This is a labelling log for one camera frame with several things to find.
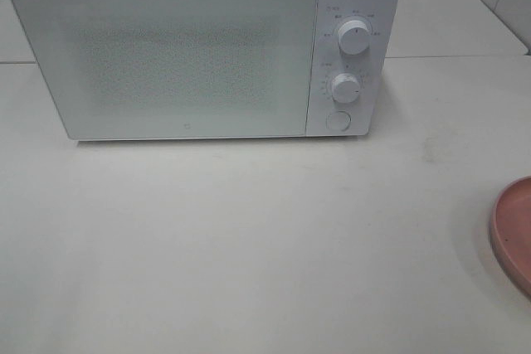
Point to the round white door button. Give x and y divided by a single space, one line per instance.
338 121

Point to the pink round plate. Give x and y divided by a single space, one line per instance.
509 230

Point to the white microwave door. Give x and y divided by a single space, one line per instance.
160 69

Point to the lower white microwave knob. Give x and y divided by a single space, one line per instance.
345 88

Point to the white microwave knob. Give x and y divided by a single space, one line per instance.
354 36
345 88

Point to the upper white microwave knob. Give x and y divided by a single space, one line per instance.
354 36

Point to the white microwave oven body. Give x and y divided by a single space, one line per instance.
373 1

